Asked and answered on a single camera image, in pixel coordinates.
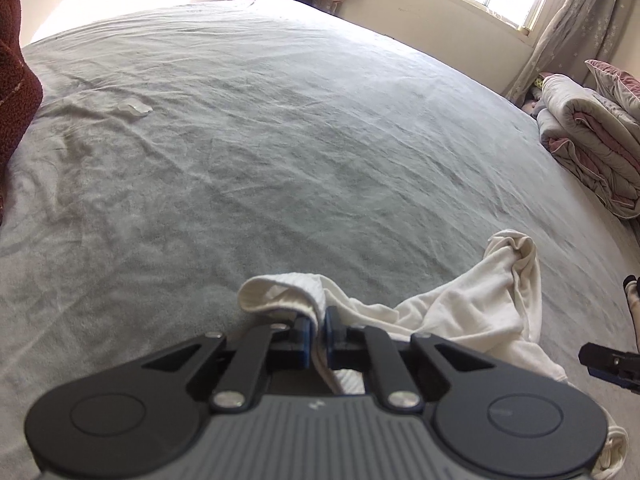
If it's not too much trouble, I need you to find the white shirt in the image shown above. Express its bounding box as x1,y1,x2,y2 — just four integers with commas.
239,230,628,480

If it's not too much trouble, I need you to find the folded beige garment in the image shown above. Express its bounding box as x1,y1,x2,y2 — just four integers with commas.
627,287,640,351

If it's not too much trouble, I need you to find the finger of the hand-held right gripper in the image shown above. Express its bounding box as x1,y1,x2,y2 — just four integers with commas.
579,342,640,393

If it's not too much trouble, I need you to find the maroon fleece sleeve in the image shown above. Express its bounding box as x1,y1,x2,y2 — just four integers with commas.
0,0,45,221

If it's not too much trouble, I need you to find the maroon and grey pillow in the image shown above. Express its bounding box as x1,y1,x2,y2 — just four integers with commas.
585,59,640,126

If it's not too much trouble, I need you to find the lace curtain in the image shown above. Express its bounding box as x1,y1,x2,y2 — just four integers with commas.
505,0,631,106

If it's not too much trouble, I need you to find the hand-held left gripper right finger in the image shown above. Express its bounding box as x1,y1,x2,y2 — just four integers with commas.
325,312,496,413

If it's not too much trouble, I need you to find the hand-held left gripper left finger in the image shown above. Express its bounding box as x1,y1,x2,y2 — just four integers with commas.
141,317,318,413

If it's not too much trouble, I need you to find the folded grey pink quilt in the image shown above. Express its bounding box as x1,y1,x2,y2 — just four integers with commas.
536,72,640,221

